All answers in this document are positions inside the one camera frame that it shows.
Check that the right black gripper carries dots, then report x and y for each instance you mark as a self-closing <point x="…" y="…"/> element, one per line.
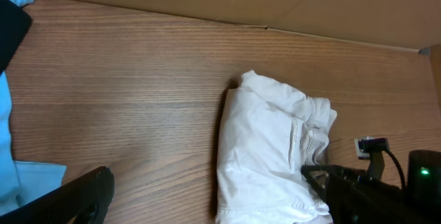
<point x="354" y="199"/>

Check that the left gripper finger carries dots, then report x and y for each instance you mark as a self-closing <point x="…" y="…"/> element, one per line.
<point x="83" y="200"/>

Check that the beige shorts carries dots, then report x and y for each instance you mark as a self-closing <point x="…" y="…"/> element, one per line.
<point x="268" y="131"/>

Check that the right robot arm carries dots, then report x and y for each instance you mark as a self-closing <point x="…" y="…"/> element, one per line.
<point x="422" y="188"/>

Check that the light blue garment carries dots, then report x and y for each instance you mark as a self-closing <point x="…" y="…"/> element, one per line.
<point x="21" y="181"/>

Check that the black garment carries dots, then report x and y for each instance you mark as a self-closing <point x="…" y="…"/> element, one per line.
<point x="15" y="24"/>

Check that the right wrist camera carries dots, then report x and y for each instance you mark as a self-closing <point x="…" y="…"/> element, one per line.
<point x="369" y="148"/>

